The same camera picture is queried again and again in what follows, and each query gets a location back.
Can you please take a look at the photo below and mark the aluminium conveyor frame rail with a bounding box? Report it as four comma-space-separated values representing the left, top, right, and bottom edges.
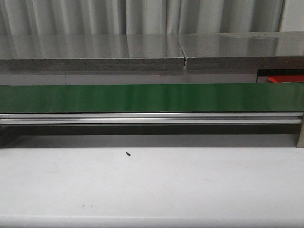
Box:
0, 112, 304, 148

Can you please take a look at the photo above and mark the green conveyor belt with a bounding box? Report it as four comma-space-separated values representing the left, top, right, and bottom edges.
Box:
0, 83, 304, 114

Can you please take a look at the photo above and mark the white pleated curtain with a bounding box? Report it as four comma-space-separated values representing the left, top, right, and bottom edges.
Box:
0, 0, 304, 35

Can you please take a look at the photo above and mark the red plastic tray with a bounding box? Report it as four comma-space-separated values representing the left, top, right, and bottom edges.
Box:
268, 75, 304, 83

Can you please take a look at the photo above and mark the grey stone counter slab left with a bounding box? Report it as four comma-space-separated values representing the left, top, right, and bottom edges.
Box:
0, 35, 184, 72

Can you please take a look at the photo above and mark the grey stone counter slab right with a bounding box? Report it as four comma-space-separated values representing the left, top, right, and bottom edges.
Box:
178, 32, 304, 71

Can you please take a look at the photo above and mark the grey stone counter slab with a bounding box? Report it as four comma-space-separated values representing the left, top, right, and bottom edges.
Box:
178, 32, 304, 71
0, 35, 184, 72

